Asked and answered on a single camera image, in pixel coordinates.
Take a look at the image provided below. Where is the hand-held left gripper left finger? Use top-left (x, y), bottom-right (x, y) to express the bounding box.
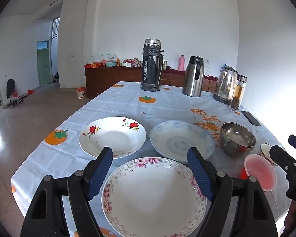
top-left (20, 146), bottom-right (113, 237)

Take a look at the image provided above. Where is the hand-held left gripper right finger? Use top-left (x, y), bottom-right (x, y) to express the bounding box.
top-left (187, 147), bottom-right (279, 237)

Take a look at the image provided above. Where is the cream enamel bowl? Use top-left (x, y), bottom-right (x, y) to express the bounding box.
top-left (260, 143), bottom-right (277, 165)

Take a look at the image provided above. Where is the white plate with red flowers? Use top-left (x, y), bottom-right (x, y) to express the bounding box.
top-left (78, 117), bottom-right (147, 159)

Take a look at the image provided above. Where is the white plate with blue pattern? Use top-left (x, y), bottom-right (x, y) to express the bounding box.
top-left (149, 120), bottom-right (215, 165)

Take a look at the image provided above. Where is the stainless steel bowl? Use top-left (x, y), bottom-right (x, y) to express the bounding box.
top-left (219, 122), bottom-right (257, 156)

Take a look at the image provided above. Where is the white plate with pink flowers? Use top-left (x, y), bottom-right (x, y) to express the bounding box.
top-left (101, 157), bottom-right (207, 237)

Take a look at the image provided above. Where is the black smartphone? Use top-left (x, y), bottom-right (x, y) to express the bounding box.
top-left (241, 111), bottom-right (261, 127)

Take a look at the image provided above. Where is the glass tea bottle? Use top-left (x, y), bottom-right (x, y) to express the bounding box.
top-left (229, 74), bottom-right (247, 112)

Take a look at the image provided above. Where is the light blue persimmon tablecloth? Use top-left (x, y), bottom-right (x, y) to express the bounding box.
top-left (11, 81), bottom-right (293, 237)

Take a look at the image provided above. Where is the stainless steel electric kettle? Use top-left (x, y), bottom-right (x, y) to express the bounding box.
top-left (213, 65), bottom-right (238, 105)

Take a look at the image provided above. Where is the stainless steel carafe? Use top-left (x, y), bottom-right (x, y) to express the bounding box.
top-left (182, 56), bottom-right (204, 97)

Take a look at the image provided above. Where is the brown wooden cabinet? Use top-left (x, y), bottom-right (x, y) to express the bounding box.
top-left (84, 65), bottom-right (219, 99)

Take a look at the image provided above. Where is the orange fruit box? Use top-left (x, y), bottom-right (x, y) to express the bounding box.
top-left (84, 62), bottom-right (105, 69)

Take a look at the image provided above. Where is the colourful cloth pile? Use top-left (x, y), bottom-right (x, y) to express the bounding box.
top-left (123, 57), bottom-right (142, 68)

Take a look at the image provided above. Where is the white mesh food cover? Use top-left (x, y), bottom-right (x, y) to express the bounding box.
top-left (89, 54), bottom-right (120, 65)

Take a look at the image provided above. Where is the black vacuum flask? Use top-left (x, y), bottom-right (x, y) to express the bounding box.
top-left (141, 39), bottom-right (164, 92)

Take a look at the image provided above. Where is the green door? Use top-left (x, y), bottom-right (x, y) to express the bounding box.
top-left (37, 41), bottom-right (52, 87)

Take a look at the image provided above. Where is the black stroller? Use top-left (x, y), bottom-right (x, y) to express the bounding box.
top-left (6, 79), bottom-right (21, 108)

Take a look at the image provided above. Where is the window grille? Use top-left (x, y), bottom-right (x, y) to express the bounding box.
top-left (52, 17), bottom-right (61, 39)

